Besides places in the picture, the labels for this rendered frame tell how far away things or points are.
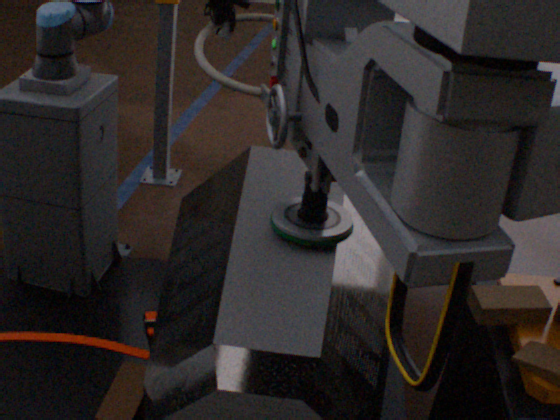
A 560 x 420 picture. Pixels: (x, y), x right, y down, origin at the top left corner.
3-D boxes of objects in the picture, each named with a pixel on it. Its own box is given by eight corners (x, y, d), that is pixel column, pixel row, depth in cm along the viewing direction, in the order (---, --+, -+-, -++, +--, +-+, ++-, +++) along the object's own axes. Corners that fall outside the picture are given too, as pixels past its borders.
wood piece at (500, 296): (533, 300, 176) (539, 284, 173) (547, 324, 167) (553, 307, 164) (466, 300, 174) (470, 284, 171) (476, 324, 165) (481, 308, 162)
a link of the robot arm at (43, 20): (28, 49, 253) (27, 6, 244) (59, 38, 266) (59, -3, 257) (54, 58, 248) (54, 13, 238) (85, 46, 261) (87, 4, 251)
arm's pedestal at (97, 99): (-8, 284, 286) (-30, 98, 245) (41, 229, 329) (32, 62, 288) (92, 308, 281) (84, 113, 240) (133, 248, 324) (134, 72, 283)
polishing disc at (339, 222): (352, 245, 181) (353, 240, 181) (268, 235, 181) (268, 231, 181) (351, 205, 200) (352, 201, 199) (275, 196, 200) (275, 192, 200)
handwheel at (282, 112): (319, 160, 160) (326, 97, 153) (275, 161, 157) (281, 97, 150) (301, 133, 172) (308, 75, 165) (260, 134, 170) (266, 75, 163)
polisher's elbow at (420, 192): (453, 181, 128) (472, 81, 119) (519, 232, 114) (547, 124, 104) (367, 193, 120) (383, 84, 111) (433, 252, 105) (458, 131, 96)
